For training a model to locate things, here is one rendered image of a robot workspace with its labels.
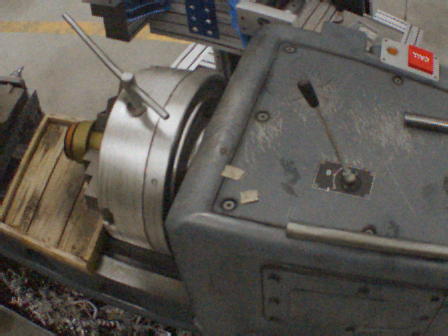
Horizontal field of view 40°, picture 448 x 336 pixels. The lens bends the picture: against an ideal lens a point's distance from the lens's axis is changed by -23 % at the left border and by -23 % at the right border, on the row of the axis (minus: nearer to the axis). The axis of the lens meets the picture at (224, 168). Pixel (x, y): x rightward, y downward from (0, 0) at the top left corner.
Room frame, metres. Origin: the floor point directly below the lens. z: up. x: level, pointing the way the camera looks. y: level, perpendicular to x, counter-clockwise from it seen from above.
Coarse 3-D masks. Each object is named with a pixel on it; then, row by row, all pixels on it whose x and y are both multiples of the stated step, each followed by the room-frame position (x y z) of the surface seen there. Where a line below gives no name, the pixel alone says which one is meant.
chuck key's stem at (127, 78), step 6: (126, 72) 0.80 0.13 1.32; (132, 72) 0.80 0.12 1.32; (120, 78) 0.79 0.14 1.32; (126, 78) 0.79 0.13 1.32; (132, 78) 0.79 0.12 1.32; (126, 84) 0.78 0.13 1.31; (126, 90) 0.79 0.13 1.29; (132, 96) 0.79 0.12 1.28; (132, 102) 0.79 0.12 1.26; (138, 102) 0.80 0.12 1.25; (138, 108) 0.80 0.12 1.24
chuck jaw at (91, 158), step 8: (88, 152) 0.84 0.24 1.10; (96, 152) 0.83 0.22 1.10; (88, 160) 0.82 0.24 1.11; (96, 160) 0.81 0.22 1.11; (88, 168) 0.80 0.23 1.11; (96, 168) 0.79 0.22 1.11; (88, 176) 0.78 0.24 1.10; (96, 176) 0.78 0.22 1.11; (88, 184) 0.78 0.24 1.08; (88, 192) 0.74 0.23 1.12; (88, 200) 0.73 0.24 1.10; (96, 200) 0.73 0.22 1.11; (96, 208) 0.73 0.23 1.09; (104, 208) 0.70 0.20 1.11; (104, 216) 0.70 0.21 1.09; (112, 216) 0.70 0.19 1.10; (112, 224) 0.69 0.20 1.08
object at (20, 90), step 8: (0, 80) 1.29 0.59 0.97; (8, 80) 1.27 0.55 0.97; (16, 80) 1.26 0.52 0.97; (24, 80) 1.26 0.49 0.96; (0, 88) 1.25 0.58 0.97; (8, 88) 1.24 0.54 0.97; (16, 88) 1.23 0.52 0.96; (24, 88) 1.25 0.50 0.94; (24, 96) 1.22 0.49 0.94; (0, 136) 1.08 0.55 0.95; (0, 144) 1.07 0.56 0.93
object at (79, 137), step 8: (88, 120) 0.91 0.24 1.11; (96, 120) 0.90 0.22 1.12; (72, 128) 0.90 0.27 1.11; (80, 128) 0.89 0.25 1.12; (88, 128) 0.88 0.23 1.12; (72, 136) 0.88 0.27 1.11; (80, 136) 0.87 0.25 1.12; (88, 136) 0.86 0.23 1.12; (96, 136) 0.87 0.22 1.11; (64, 144) 0.88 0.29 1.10; (72, 144) 0.87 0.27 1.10; (80, 144) 0.86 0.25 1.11; (88, 144) 0.86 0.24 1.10; (96, 144) 0.85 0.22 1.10; (64, 152) 0.87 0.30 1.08; (72, 152) 0.86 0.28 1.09; (80, 152) 0.85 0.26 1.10; (72, 160) 0.86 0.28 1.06; (80, 160) 0.85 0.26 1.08
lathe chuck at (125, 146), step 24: (144, 72) 0.89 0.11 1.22; (168, 72) 0.88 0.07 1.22; (120, 96) 0.83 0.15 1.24; (168, 96) 0.81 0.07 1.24; (120, 120) 0.78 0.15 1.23; (144, 120) 0.77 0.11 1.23; (120, 144) 0.75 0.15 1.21; (144, 144) 0.74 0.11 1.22; (120, 168) 0.72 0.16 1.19; (144, 168) 0.71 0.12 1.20; (96, 192) 0.71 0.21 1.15; (120, 192) 0.70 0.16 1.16; (120, 216) 0.68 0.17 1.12; (144, 240) 0.66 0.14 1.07
